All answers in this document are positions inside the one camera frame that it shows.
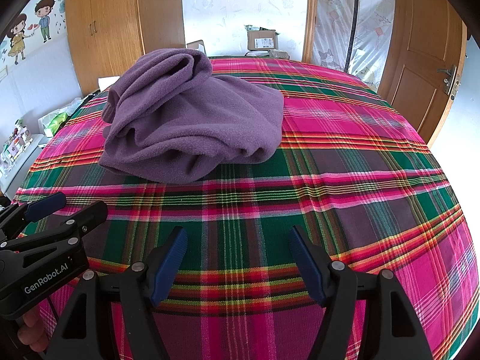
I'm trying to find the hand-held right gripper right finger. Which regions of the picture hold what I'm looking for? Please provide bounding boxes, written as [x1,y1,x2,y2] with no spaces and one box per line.
[288,225,436,360]

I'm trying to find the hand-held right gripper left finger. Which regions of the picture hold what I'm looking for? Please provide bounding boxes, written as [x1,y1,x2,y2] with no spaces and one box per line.
[45,226,189,360]

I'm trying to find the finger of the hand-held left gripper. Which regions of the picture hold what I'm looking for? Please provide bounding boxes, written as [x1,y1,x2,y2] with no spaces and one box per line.
[0,200,109,252]
[0,192,67,239]

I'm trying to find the purple fleece pants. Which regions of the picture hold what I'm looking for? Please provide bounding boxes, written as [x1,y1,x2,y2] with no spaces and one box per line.
[98,49,284,185]

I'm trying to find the person's left hand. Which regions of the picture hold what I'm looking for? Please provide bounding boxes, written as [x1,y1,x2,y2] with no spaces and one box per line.
[18,306,48,353]

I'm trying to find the white bedside cabinet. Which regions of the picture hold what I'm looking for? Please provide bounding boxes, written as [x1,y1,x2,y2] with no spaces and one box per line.
[0,131,49,196]

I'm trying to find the pink green plaid bed sheet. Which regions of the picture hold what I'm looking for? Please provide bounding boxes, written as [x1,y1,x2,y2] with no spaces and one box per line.
[11,55,474,360]

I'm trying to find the green tissue pack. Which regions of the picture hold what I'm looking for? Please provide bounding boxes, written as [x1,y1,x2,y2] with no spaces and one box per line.
[37,97,83,137]

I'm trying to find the wooden wardrobe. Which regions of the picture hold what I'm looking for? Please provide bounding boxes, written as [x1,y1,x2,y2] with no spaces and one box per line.
[64,0,186,96]

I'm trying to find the cardboard box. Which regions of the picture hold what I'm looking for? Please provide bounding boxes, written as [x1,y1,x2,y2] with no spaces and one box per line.
[245,26,280,51]

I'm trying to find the wooden door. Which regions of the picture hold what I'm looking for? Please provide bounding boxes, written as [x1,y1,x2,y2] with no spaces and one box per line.
[377,0,469,147]

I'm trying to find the clear plastic door curtain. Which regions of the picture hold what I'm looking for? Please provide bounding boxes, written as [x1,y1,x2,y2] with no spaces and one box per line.
[311,0,396,87]

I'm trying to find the black curtain strip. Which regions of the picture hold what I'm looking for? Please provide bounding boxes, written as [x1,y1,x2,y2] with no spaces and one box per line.
[344,0,364,74]

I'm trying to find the cartoon couple wall sticker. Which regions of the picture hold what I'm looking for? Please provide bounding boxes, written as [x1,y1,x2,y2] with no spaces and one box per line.
[0,0,68,69]

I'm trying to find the metal door handle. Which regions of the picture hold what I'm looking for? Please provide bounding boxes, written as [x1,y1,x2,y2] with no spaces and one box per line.
[437,65,461,100]

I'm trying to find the wooden door frame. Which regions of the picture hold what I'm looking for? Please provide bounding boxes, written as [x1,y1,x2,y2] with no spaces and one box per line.
[302,0,319,62]

